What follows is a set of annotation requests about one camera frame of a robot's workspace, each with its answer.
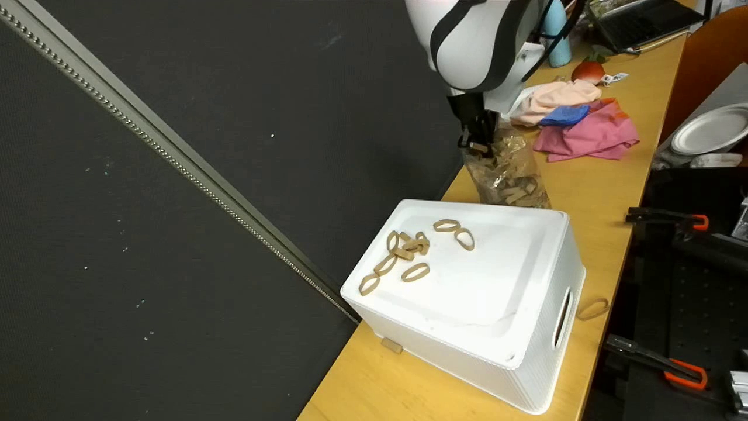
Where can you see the right black orange clamp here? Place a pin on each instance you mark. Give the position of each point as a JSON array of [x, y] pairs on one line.
[[675, 373]]

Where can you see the metal wall rail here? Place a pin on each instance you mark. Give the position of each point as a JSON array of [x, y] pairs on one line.
[[51, 39]]

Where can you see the black orange clamp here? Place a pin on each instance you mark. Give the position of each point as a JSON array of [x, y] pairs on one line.
[[681, 221], [675, 373]]

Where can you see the left black orange clamp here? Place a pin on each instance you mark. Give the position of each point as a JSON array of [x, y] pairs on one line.
[[681, 221]]

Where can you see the pink cloth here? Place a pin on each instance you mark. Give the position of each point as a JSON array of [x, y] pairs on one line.
[[606, 132]]

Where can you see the grey plate on side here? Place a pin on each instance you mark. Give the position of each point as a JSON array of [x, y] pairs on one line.
[[710, 132]]

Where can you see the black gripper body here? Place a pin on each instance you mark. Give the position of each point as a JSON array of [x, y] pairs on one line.
[[476, 125]]

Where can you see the white plastic storage box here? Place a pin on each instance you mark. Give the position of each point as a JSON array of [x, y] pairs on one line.
[[495, 316]]

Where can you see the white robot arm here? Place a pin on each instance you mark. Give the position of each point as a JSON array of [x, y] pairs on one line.
[[481, 52]]

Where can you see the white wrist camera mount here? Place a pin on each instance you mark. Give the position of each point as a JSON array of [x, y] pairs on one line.
[[502, 95]]

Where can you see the laptop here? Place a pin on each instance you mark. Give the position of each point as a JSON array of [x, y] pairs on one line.
[[637, 23]]

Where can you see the clear bag of rubber bands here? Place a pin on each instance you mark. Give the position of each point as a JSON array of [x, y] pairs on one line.
[[502, 169]]

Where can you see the blue bottle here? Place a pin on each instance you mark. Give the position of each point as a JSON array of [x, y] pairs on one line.
[[551, 29]]

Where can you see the peach cloth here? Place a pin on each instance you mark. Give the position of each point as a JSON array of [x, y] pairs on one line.
[[538, 100]]

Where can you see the red round object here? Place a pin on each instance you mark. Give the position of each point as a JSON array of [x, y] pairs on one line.
[[591, 71]]

